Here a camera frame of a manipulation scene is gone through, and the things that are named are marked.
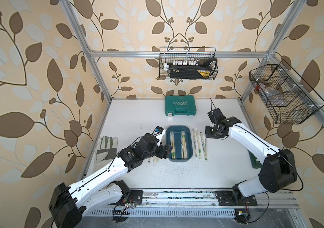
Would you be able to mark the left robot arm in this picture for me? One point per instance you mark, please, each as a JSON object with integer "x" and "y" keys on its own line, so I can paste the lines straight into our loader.
{"x": 68, "y": 204}

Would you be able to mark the black wire basket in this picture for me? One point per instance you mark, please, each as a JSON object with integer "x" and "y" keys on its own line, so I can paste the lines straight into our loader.
{"x": 171, "y": 54}
{"x": 300, "y": 98}

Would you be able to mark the wrapped chopsticks pair box right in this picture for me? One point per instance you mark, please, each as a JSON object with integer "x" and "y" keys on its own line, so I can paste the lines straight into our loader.
{"x": 184, "y": 152}

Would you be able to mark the chopsticks pair plain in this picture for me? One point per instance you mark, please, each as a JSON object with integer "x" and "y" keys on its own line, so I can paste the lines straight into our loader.
{"x": 198, "y": 143}

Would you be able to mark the wrapped chopsticks pair box left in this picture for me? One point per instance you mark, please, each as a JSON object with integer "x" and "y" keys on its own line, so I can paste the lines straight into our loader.
{"x": 173, "y": 145}

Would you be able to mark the plastic bag in basket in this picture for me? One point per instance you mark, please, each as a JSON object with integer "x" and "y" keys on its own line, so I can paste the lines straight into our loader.
{"x": 273, "y": 96}

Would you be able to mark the chopsticks pair panda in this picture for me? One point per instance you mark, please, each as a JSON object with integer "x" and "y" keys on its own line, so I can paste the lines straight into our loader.
{"x": 195, "y": 143}

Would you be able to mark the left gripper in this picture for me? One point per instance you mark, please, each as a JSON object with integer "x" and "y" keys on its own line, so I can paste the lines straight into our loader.
{"x": 163, "y": 150}

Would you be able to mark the black yellow box in basket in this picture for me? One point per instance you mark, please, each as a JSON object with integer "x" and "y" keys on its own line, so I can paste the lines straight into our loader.
{"x": 203, "y": 69}

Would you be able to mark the grey work glove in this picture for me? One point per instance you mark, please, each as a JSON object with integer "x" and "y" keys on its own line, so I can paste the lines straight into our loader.
{"x": 106, "y": 150}

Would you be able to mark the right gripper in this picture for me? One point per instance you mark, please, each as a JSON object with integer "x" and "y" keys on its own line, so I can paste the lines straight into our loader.
{"x": 208, "y": 135}

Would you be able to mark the teal plastic storage box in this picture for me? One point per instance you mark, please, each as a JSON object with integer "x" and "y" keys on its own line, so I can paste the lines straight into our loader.
{"x": 178, "y": 129}

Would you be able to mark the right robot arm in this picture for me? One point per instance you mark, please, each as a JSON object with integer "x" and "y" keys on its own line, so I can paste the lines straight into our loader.
{"x": 278, "y": 166}

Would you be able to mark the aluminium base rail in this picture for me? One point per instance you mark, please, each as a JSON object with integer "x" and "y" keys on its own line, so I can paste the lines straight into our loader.
{"x": 210, "y": 198}

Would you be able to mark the black wire basket back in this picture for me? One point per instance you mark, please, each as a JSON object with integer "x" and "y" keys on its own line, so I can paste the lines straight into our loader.
{"x": 171, "y": 54}

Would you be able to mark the black wire basket right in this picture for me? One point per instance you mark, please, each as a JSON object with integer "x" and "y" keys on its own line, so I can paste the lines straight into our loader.
{"x": 300, "y": 98}

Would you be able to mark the wrapped chopsticks pair box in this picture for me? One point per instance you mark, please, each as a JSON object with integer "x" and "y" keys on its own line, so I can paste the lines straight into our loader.
{"x": 184, "y": 152}
{"x": 173, "y": 145}

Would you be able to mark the green tool case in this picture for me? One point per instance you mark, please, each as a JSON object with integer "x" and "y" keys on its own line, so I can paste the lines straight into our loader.
{"x": 180, "y": 105}

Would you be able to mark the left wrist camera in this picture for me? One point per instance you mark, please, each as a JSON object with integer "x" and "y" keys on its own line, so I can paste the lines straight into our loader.
{"x": 158, "y": 130}

